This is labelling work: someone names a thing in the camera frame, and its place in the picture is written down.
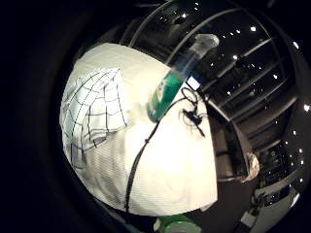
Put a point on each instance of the green and white object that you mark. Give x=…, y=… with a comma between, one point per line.
x=177, y=224

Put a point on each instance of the bright screen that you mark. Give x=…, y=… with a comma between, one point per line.
x=193, y=83

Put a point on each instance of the white checked cloth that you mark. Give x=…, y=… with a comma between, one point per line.
x=94, y=110

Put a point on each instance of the clear bottle with green label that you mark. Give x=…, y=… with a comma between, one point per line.
x=164, y=93

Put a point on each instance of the beige armchair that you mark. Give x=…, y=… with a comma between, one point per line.
x=226, y=161

